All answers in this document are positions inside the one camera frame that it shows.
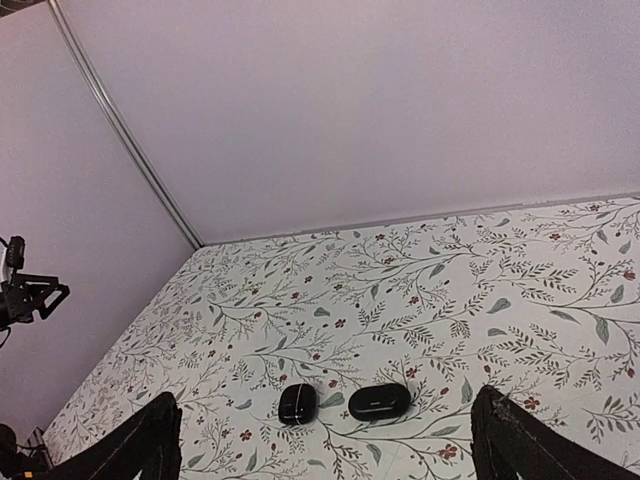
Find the black earbud charging case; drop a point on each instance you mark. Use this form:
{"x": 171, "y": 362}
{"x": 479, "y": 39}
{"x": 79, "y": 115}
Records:
{"x": 297, "y": 405}

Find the left aluminium frame post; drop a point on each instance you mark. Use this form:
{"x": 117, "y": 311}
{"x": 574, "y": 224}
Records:
{"x": 118, "y": 124}

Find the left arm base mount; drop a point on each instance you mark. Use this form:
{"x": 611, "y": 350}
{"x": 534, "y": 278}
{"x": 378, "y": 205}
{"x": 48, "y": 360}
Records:
{"x": 24, "y": 462}

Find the floral patterned table mat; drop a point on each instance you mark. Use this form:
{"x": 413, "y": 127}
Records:
{"x": 542, "y": 303}

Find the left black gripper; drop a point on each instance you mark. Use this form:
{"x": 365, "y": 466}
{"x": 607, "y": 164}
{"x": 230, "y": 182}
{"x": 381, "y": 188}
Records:
{"x": 24, "y": 295}

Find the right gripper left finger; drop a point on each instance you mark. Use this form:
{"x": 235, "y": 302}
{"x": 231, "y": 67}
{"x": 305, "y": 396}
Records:
{"x": 146, "y": 446}

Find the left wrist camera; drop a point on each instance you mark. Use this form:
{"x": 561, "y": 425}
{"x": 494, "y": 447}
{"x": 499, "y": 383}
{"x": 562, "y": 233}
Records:
{"x": 12, "y": 257}

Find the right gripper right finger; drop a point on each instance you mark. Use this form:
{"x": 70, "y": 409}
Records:
{"x": 509, "y": 443}

